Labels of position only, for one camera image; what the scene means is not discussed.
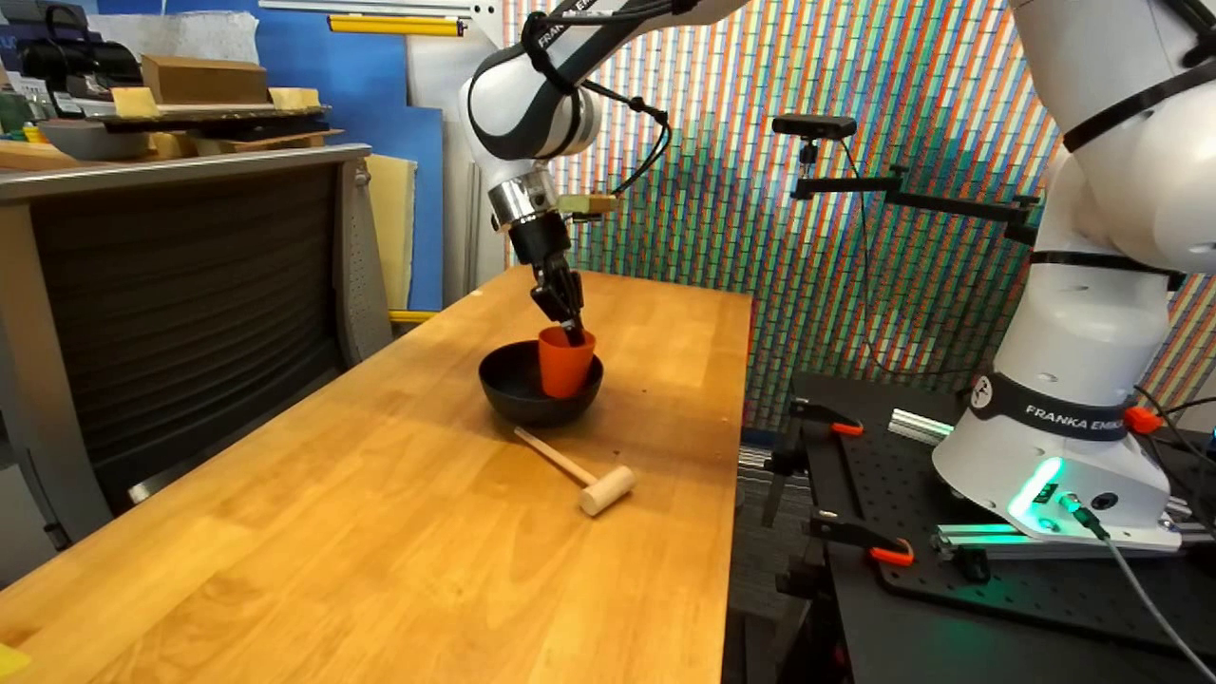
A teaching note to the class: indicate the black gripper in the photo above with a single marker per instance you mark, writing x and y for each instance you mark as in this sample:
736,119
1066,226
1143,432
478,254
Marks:
545,259

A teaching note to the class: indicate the orange plastic cup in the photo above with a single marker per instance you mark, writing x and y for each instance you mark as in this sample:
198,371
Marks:
565,366

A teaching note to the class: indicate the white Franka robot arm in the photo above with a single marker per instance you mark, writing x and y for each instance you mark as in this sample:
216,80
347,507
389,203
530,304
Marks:
1105,317

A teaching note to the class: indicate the black bowl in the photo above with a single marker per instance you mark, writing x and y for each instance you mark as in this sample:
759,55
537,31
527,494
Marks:
517,393

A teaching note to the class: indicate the wooden mallet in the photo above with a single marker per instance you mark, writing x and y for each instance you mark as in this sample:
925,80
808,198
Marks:
606,492

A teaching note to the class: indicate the upright yellow foam panel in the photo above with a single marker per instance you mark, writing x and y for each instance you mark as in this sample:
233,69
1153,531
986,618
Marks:
389,231

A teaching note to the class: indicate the blue board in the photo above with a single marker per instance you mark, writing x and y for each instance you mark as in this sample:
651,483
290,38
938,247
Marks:
365,90

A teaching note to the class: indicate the yellow bar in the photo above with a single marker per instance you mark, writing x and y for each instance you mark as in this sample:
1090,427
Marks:
392,24

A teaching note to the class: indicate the long yellow foam slab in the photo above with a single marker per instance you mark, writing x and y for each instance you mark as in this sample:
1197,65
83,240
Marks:
290,99

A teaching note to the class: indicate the white block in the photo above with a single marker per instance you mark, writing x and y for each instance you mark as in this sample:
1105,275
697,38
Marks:
916,427

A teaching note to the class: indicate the grey mesh office chair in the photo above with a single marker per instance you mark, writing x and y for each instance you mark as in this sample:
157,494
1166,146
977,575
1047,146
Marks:
175,317

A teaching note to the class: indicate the wooden box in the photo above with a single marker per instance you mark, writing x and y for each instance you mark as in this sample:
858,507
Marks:
204,77

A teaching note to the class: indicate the black stereo camera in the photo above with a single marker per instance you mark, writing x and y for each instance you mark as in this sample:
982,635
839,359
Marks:
816,128

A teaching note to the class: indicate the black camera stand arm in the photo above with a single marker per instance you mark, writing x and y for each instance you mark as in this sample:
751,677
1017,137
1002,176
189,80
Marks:
914,197

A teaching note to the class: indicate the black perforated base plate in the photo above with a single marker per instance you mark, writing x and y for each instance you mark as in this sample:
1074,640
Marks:
1014,608

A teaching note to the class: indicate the silver aluminium rail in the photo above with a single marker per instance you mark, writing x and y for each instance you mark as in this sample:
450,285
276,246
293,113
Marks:
1076,542

